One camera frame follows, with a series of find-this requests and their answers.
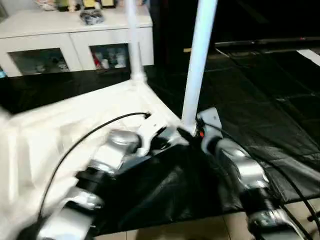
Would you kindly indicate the black work mat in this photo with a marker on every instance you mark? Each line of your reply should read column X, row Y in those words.
column 165, row 190

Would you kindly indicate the small yellow label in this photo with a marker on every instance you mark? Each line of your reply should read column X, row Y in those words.
column 188, row 50

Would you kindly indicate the red bottle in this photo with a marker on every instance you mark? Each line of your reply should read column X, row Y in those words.
column 97, row 60

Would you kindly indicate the black tripod stand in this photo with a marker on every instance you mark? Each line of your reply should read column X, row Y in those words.
column 314, row 217

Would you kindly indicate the dark bundle on cabinet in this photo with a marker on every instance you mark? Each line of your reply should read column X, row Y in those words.
column 92, row 17

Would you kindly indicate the dark framed plaque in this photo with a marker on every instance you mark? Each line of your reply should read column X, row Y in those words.
column 108, row 3
column 90, row 3

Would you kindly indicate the white glass-door cabinet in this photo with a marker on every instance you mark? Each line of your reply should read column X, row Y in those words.
column 50, row 40

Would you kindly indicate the small beige figurine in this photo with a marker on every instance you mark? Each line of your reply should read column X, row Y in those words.
column 72, row 5

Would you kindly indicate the teal plastic object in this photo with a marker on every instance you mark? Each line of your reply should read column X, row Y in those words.
column 2, row 73

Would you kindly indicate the spotted white mug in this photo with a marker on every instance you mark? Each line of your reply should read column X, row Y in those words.
column 46, row 4

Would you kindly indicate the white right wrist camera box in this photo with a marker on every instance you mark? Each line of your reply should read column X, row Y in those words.
column 210, row 120

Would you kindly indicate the dark metal rail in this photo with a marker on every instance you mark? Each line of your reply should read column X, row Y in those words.
column 270, row 41

